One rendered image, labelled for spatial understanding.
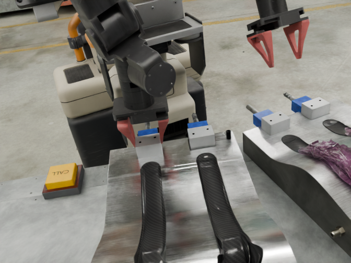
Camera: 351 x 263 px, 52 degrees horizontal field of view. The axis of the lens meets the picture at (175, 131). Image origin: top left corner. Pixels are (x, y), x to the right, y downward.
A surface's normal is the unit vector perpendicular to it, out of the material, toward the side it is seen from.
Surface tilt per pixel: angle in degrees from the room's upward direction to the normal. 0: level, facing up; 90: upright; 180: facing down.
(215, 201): 3
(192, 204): 0
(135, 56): 17
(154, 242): 28
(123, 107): 0
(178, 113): 98
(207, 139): 90
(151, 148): 91
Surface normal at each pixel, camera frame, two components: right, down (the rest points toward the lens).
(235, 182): -0.12, -0.78
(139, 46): -0.30, -0.63
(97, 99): 0.36, 0.49
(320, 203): -0.92, 0.32
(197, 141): 0.10, 0.55
